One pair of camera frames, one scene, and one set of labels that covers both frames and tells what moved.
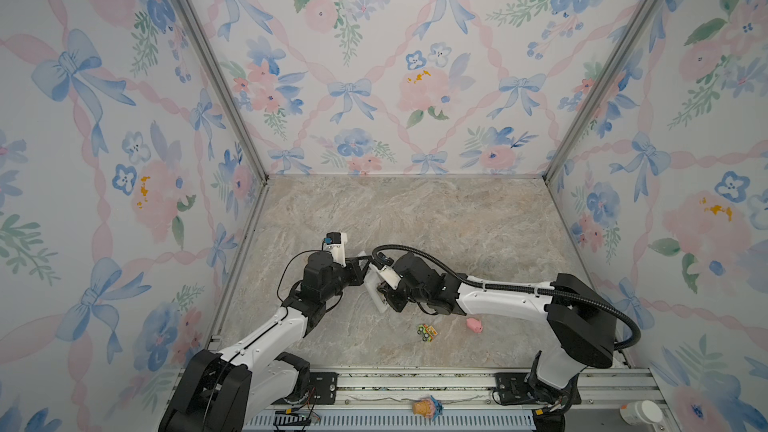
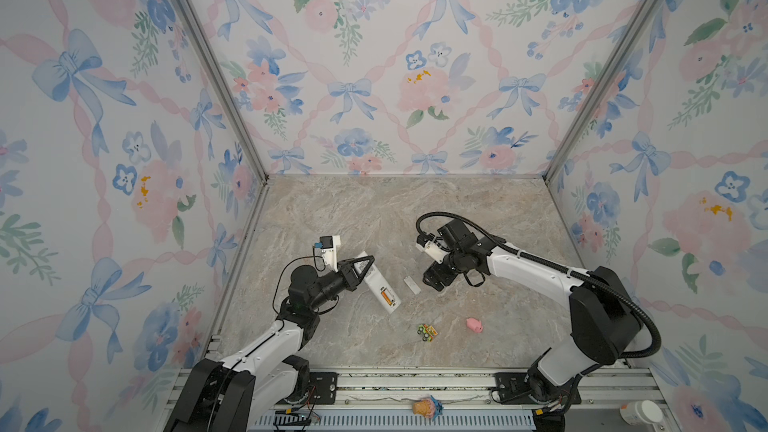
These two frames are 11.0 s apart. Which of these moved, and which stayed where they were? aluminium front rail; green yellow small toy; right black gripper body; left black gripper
Moved: right black gripper body
Stayed: left black gripper; green yellow small toy; aluminium front rail
